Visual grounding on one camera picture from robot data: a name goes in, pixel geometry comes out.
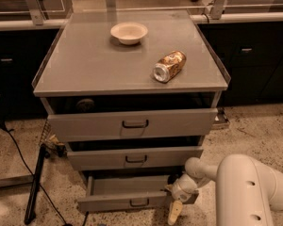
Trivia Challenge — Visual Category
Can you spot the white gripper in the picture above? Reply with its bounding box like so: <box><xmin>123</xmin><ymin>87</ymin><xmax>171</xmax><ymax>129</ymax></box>
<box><xmin>164</xmin><ymin>173</ymin><xmax>198</xmax><ymax>226</ymax></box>

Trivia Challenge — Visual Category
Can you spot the grey bottom drawer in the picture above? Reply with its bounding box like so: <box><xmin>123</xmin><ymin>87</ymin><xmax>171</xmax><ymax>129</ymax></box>
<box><xmin>77</xmin><ymin>175</ymin><xmax>172</xmax><ymax>212</ymax></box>

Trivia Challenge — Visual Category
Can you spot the grey drawer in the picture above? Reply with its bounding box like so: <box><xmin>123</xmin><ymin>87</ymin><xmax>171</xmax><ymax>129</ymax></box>
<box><xmin>67</xmin><ymin>137</ymin><xmax>203</xmax><ymax>170</ymax></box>
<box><xmin>42</xmin><ymin>94</ymin><xmax>217</xmax><ymax>142</ymax></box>
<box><xmin>77</xmin><ymin>175</ymin><xmax>172</xmax><ymax>212</ymax></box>

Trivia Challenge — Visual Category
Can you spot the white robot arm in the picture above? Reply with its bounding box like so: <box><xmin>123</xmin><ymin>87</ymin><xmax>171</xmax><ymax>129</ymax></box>
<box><xmin>166</xmin><ymin>154</ymin><xmax>283</xmax><ymax>226</ymax></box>

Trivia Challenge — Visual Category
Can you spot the grey top drawer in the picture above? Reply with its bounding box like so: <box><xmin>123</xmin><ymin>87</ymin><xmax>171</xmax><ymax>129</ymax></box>
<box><xmin>42</xmin><ymin>94</ymin><xmax>217</xmax><ymax>142</ymax></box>

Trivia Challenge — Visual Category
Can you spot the grey middle drawer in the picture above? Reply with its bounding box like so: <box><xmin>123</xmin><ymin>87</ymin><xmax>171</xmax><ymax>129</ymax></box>
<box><xmin>67</xmin><ymin>137</ymin><xmax>203</xmax><ymax>170</ymax></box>

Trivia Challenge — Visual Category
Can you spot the grey drawer cabinet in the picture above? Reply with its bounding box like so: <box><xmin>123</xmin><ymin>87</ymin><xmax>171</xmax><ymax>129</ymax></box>
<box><xmin>32</xmin><ymin>9</ymin><xmax>232</xmax><ymax>193</ymax></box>

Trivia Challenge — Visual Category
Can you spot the dark object in top drawer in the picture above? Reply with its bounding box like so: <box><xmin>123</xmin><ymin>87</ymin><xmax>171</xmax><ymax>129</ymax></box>
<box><xmin>75</xmin><ymin>98</ymin><xmax>95</xmax><ymax>113</ymax></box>

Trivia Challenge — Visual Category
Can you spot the gold crushed soda can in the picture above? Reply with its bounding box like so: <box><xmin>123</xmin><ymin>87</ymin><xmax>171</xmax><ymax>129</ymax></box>
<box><xmin>153</xmin><ymin>51</ymin><xmax>187</xmax><ymax>83</ymax></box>

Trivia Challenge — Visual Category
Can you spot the black stand leg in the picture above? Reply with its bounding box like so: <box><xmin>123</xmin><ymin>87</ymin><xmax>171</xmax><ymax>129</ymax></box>
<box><xmin>25</xmin><ymin>146</ymin><xmax>45</xmax><ymax>225</ymax></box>

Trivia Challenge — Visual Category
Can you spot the white paper bowl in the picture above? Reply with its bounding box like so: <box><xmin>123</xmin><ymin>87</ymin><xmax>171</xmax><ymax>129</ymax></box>
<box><xmin>110</xmin><ymin>23</ymin><xmax>148</xmax><ymax>45</ymax></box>

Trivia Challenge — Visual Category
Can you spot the wire basket with items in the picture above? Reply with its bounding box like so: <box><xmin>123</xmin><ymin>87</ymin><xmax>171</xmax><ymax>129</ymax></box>
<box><xmin>39</xmin><ymin>121</ymin><xmax>66</xmax><ymax>158</ymax></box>

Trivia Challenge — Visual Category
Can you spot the black floor cable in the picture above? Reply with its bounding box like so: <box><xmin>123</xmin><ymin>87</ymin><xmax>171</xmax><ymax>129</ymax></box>
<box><xmin>0</xmin><ymin>122</ymin><xmax>91</xmax><ymax>226</ymax></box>

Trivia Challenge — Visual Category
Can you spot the grey counter rail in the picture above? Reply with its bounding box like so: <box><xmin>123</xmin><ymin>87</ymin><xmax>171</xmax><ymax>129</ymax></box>
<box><xmin>0</xmin><ymin>12</ymin><xmax>283</xmax><ymax>31</ymax></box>

